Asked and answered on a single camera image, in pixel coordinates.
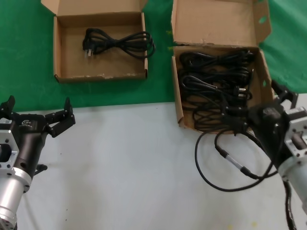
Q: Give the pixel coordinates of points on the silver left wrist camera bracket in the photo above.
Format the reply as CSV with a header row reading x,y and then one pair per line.
x,y
8,153

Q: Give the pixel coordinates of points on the small shallow cardboard box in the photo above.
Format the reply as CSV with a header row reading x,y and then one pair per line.
x,y
100,67

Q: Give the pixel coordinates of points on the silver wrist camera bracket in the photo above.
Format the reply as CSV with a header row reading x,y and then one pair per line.
x,y
8,153
298,134

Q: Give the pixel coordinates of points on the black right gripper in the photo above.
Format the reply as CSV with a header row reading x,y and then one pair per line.
x,y
271,129

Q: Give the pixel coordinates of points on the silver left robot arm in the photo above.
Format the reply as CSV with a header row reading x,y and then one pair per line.
x,y
10,196

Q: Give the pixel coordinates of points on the green table cloth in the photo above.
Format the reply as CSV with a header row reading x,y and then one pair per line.
x,y
24,48

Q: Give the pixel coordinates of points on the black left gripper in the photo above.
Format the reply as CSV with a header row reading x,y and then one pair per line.
x,y
30,139

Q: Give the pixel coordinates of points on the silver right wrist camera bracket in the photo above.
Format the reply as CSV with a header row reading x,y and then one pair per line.
x,y
298,134

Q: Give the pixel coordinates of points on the large torn cardboard box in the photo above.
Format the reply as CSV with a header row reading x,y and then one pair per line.
x,y
211,21

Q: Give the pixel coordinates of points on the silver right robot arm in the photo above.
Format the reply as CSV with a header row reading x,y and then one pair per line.
x,y
295,167

